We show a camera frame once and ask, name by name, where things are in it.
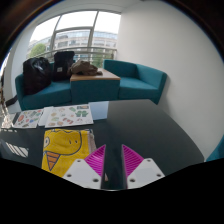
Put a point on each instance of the brown jacket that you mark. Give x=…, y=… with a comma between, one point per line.
x=83, y=67

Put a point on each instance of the printed picture sheet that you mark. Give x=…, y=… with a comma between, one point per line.
x=28, y=118
x=7, y=121
x=68, y=115

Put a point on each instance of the metal balcony railing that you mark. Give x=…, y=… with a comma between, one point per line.
x=90, y=50

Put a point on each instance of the teal sofa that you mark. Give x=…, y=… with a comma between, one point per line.
x=50, y=95

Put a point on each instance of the teal armchair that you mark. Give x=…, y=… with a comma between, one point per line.
x=140, y=85

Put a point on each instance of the teal seat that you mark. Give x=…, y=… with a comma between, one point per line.
x=216, y=151

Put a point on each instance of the yellow orange pink cartoon towel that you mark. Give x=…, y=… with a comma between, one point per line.
x=63, y=146

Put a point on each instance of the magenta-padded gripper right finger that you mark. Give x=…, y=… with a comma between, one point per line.
x=145, y=171

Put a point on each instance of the bulky black backpack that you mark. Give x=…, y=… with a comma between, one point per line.
x=36, y=75

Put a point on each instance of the teal wood-topped side table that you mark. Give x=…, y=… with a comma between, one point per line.
x=95, y=90

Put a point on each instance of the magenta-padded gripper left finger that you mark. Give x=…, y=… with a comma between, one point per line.
x=81, y=173

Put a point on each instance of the black backpack with label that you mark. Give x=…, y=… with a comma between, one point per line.
x=62, y=65

